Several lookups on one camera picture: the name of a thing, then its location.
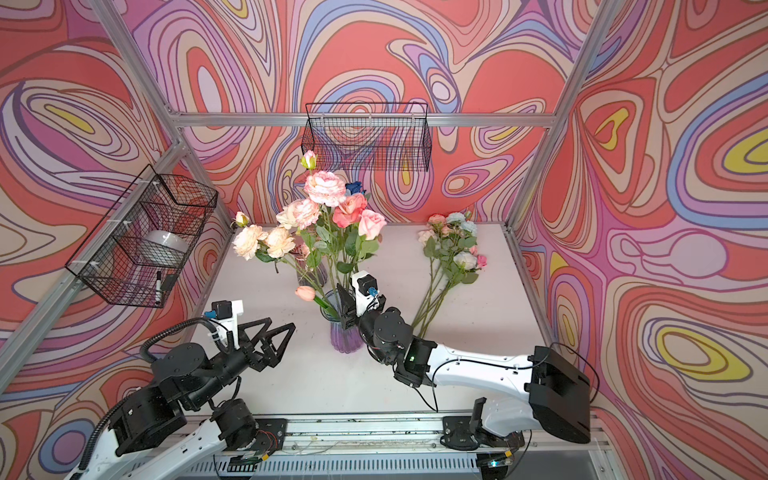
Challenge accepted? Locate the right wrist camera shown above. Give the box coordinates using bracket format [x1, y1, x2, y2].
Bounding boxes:
[351, 270, 382, 317]

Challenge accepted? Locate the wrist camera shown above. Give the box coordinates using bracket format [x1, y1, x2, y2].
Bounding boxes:
[203, 300, 244, 350]
[351, 270, 382, 317]

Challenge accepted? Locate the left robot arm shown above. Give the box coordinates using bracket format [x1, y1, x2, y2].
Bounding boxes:
[68, 317, 296, 479]

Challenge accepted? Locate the purple-blue glass vase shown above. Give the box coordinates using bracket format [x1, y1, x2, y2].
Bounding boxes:
[320, 289, 364, 354]

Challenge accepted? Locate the large pink rose stem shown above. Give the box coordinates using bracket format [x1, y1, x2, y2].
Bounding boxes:
[331, 193, 367, 288]

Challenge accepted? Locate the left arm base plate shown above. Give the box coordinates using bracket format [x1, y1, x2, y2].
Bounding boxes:
[236, 417, 288, 455]

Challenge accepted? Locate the pink peony spray stem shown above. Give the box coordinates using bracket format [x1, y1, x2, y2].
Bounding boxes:
[301, 150, 346, 284]

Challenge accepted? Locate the wire basket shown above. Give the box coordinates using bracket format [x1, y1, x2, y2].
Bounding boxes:
[66, 166, 218, 308]
[301, 100, 432, 172]

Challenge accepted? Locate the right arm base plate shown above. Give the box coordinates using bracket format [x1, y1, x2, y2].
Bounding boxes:
[439, 397, 525, 452]

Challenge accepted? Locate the single pink bud stem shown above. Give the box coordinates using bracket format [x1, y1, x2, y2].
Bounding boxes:
[295, 285, 336, 316]

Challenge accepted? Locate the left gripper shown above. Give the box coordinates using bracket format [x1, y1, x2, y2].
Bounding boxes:
[183, 317, 293, 413]

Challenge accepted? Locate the peach peony stem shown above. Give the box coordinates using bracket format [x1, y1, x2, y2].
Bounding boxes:
[232, 212, 321, 295]

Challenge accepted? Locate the back wire basket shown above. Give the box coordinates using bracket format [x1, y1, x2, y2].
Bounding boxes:
[301, 100, 432, 172]

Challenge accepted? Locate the bunch of artificial flowers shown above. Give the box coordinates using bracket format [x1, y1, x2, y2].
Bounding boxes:
[411, 212, 488, 337]

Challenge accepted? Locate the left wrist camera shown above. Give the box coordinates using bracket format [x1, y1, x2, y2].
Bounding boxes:
[203, 300, 244, 350]

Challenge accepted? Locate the blue rose stem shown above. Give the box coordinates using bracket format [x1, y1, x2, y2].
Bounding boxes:
[345, 181, 366, 196]

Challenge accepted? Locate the left wire basket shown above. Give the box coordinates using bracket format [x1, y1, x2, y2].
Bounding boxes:
[66, 166, 218, 308]

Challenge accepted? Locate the black marker pen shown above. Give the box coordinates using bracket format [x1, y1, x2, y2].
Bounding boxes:
[154, 270, 163, 307]

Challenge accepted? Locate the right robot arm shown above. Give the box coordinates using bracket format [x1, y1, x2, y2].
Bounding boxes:
[336, 275, 591, 446]

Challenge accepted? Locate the red-grey glass vase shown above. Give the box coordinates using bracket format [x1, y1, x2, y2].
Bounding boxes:
[296, 259, 328, 287]

